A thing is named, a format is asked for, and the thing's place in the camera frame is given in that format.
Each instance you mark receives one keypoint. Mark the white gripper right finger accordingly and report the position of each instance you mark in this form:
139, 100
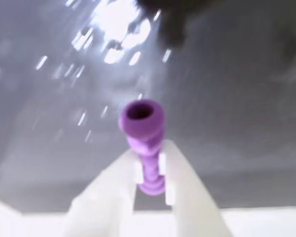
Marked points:
190, 197

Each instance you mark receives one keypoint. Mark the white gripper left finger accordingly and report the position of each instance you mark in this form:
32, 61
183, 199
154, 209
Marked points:
106, 202

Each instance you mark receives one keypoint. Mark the purple pen grip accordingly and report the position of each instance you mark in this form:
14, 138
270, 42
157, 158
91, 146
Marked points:
141, 123

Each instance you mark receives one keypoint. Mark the black table mat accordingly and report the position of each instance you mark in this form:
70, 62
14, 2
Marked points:
51, 123

